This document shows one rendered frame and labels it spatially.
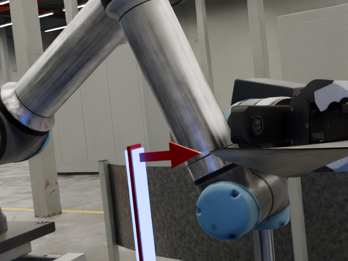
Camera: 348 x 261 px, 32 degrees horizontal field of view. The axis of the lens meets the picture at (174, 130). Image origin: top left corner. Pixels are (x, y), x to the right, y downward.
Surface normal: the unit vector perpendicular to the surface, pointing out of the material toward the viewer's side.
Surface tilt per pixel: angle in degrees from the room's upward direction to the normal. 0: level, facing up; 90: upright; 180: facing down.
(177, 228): 90
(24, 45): 90
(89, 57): 129
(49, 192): 88
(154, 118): 90
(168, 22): 71
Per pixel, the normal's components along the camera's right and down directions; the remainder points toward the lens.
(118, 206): -0.87, 0.12
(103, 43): 0.29, 0.70
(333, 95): -0.96, 0.01
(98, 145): -0.58, 0.11
